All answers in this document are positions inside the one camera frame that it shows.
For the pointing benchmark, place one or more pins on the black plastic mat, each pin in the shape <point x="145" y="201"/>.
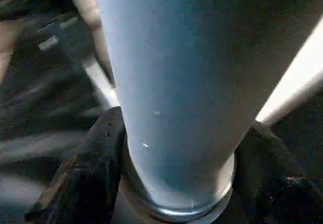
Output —
<point x="45" y="108"/>

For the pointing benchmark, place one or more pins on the white plastic table leg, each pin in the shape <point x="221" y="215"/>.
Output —
<point x="197" y="82"/>

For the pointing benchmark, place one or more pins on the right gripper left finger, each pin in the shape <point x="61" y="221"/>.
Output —
<point x="88" y="173"/>

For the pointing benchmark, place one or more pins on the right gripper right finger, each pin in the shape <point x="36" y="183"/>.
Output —
<point x="277" y="178"/>

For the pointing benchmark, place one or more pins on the white plastic table top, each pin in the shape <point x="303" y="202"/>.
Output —
<point x="292" y="82"/>

